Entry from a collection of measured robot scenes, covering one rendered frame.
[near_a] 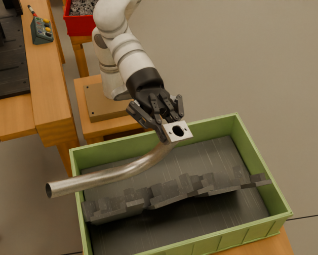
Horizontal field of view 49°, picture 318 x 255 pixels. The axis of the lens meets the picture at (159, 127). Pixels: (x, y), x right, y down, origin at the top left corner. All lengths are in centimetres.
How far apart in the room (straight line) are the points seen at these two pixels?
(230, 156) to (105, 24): 74
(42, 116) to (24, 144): 113
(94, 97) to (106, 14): 70
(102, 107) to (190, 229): 59
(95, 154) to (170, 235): 38
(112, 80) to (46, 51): 45
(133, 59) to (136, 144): 57
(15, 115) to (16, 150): 106
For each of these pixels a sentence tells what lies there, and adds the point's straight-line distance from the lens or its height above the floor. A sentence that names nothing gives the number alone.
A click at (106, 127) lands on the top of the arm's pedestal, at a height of 85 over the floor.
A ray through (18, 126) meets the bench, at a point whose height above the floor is 88.
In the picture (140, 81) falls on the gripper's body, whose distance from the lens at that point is 71.
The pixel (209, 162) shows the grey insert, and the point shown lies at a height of 85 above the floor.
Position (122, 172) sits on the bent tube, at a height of 130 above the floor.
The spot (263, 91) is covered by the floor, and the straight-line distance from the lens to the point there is 281.
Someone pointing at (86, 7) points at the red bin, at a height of 88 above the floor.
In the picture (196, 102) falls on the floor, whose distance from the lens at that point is 263.
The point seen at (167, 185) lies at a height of 93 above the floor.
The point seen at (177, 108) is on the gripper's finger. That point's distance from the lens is 73.
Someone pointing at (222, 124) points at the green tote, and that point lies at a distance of 132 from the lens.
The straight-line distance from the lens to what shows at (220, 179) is 118.
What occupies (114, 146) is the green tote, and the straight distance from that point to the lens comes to 123.
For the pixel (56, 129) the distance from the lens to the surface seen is 143.
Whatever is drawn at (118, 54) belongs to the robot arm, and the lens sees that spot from 76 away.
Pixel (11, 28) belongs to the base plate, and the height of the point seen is 90.
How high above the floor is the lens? 193
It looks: 52 degrees down
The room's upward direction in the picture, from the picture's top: straight up
